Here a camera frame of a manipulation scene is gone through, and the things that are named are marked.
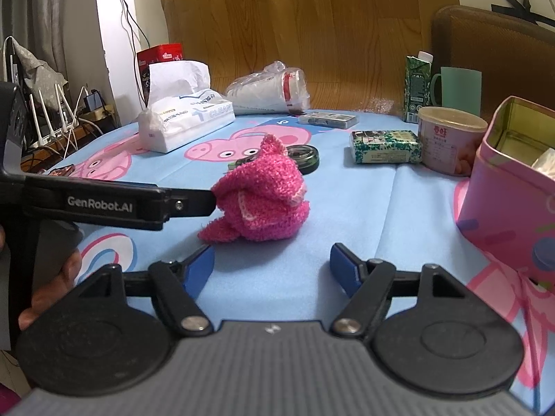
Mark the playing card box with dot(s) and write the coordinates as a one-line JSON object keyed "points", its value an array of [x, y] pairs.
{"points": [[329, 119]]}

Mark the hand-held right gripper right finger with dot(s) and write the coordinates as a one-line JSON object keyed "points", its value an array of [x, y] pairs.
{"points": [[344, 268]]}

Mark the grey curtain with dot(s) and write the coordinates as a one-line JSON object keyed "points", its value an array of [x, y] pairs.
{"points": [[43, 0]]}

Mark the pink tin box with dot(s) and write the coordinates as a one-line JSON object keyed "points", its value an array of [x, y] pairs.
{"points": [[498, 208]]}

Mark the round snack tub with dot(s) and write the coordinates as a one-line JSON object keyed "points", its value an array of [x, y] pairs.
{"points": [[442, 147]]}

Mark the white router with antennas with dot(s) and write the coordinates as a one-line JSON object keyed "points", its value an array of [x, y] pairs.
{"points": [[65, 110]]}

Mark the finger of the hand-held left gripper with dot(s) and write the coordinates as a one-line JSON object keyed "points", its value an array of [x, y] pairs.
{"points": [[193, 201]]}

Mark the round dark tin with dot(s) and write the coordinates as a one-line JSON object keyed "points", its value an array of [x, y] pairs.
{"points": [[305, 158]]}

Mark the red box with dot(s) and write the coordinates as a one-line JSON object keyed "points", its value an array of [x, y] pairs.
{"points": [[162, 54]]}

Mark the small dark red packet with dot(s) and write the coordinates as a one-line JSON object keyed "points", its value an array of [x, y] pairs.
{"points": [[60, 170]]}

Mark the dark power adapter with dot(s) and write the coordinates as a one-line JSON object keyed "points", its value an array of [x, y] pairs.
{"points": [[93, 102]]}

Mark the person's left hand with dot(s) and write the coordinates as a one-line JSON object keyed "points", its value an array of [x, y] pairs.
{"points": [[47, 294]]}

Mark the white knit hat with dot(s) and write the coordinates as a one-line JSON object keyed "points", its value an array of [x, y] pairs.
{"points": [[545, 162]]}

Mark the power strip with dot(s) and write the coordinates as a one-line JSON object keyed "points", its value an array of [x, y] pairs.
{"points": [[102, 118]]}

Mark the wooden board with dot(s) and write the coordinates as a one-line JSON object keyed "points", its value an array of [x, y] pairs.
{"points": [[303, 17]]}

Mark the pink knit hat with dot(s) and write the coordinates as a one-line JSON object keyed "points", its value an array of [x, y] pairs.
{"points": [[264, 195]]}

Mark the green mug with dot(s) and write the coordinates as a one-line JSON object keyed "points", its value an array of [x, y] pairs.
{"points": [[459, 91]]}

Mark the brown chair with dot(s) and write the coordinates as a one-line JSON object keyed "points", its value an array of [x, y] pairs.
{"points": [[507, 47]]}

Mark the grey dotted cloth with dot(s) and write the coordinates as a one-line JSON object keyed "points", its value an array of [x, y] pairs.
{"points": [[34, 65]]}

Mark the green patterned box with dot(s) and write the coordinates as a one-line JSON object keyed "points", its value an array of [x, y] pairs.
{"points": [[386, 147]]}

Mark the black tape strips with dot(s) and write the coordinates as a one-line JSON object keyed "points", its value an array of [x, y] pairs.
{"points": [[511, 8]]}

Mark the blue cartoon printed tablecloth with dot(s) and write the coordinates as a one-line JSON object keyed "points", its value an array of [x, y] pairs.
{"points": [[347, 208]]}

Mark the green drink carton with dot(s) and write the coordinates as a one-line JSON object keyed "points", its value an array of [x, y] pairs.
{"points": [[416, 86]]}

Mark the white tissue pack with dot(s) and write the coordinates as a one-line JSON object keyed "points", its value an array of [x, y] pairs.
{"points": [[186, 117]]}

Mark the plastic bag of paper cups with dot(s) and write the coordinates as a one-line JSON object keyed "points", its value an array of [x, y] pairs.
{"points": [[264, 91]]}

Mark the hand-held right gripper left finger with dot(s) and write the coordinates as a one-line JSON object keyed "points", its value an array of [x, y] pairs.
{"points": [[199, 268]]}

